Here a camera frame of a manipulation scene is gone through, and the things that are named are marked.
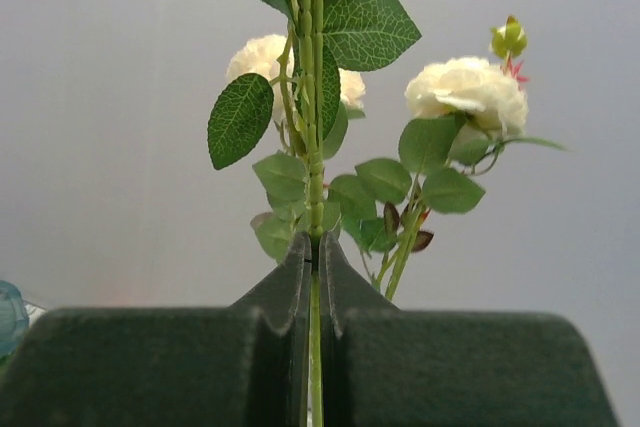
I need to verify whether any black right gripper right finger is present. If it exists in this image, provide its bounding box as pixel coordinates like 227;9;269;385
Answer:
319;234;618;426

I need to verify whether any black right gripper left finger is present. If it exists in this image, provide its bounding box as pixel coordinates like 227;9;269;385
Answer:
1;234;311;426

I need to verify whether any white rose stem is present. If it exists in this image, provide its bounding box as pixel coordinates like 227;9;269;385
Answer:
225;14;569;303

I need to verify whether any pink rose stem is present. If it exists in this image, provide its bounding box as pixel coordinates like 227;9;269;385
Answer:
207;0;421;426

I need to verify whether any teal plastic fruit tray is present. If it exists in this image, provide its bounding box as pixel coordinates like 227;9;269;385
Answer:
0;281;30;358

